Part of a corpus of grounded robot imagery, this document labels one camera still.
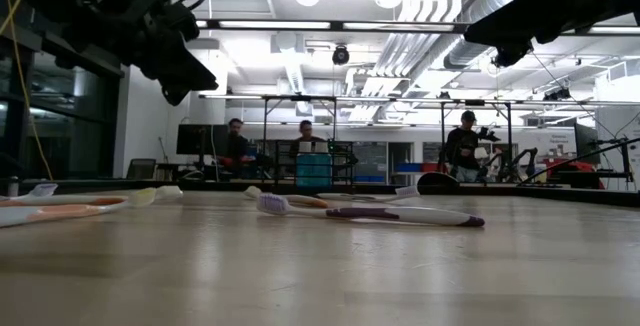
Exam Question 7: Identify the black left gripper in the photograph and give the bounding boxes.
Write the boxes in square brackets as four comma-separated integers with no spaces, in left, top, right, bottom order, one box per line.
[107,0,220,108]

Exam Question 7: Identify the purple and white toothbrush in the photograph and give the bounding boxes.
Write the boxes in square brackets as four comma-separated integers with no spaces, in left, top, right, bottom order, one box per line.
[255,192,487,229]
[315,184,421,204]
[0,182,60,203]

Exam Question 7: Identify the black computer monitor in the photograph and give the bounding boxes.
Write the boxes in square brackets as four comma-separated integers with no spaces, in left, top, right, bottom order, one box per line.
[175,123,230,157]
[573,122,602,165]

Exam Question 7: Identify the person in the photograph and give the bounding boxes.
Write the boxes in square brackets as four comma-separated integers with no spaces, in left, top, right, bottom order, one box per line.
[216,117,257,180]
[439,109,484,184]
[289,119,326,157]

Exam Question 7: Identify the black chair back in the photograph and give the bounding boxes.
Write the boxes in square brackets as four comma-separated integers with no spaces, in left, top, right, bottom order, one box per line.
[125,157,158,182]

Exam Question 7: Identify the red bin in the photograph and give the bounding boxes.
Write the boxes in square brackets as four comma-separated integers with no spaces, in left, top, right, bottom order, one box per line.
[542,158,607,190]

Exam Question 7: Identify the black overhead rig beam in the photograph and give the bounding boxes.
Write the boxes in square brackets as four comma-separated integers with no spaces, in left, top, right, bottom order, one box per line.
[194,18,471,35]

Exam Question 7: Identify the black workstation frame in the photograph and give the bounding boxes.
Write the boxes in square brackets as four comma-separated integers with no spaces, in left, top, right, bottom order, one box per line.
[259,94,514,187]

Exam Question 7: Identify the yellow hanging cable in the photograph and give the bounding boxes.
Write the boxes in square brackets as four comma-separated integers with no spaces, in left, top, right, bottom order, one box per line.
[0,0,54,182]

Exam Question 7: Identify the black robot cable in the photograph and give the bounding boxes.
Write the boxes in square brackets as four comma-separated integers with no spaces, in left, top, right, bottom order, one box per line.
[517,137,640,186]

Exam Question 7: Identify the black wire toothbrush caddy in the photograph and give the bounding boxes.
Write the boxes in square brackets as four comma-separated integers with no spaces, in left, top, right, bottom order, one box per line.
[272,139,357,192]

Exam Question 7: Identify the black ceiling cable reel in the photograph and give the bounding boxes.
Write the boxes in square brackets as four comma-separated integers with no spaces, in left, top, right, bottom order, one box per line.
[331,44,351,67]

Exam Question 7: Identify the black aluminium table frame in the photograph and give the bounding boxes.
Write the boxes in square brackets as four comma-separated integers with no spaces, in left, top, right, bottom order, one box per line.
[0,178,640,208]

